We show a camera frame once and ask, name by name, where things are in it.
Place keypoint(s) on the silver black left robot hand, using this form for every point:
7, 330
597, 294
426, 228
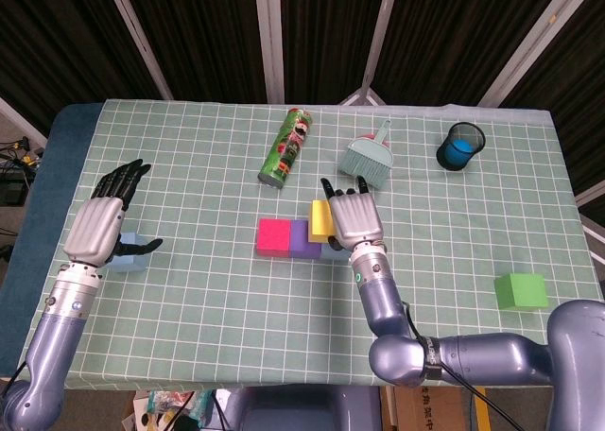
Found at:
94, 232

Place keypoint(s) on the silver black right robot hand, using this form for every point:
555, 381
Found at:
357, 218

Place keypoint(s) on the yellow foam cube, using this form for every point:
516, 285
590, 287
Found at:
320, 220

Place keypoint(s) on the light blue foam cube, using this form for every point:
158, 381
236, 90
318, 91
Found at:
333, 253
134, 261

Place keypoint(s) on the purple foam cube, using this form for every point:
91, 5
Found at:
302, 239

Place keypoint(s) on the pink foam cube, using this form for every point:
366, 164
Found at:
273, 237

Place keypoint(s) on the green foam cube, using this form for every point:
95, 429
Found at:
520, 291

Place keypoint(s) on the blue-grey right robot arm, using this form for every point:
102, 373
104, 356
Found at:
472, 355

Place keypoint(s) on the teal hand brush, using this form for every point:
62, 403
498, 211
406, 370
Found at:
364, 159

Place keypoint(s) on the dark blue table pad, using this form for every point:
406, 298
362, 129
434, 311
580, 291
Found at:
52, 176

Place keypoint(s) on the red round disc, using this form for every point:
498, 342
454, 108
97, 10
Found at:
386, 143

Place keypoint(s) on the black device box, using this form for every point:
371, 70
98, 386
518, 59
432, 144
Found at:
14, 192

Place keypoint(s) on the green Pringles can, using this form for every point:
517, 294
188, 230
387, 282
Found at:
288, 147

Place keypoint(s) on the black mesh pen cup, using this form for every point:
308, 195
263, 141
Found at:
443, 159

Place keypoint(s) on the green checkered tablecloth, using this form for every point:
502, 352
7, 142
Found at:
283, 317

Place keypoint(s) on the colourful printed papers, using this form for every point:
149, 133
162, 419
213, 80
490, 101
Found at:
160, 409

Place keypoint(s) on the blue-grey robot torso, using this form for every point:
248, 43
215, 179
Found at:
302, 409

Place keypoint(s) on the brown cardboard box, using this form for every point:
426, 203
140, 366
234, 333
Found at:
425, 409

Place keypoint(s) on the yellow bar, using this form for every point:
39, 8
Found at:
481, 417

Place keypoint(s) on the white frame bar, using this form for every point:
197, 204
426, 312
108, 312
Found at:
593, 192
21, 121
596, 230

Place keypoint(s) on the white frame post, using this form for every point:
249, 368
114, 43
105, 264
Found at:
270, 39
138, 39
383, 24
541, 29

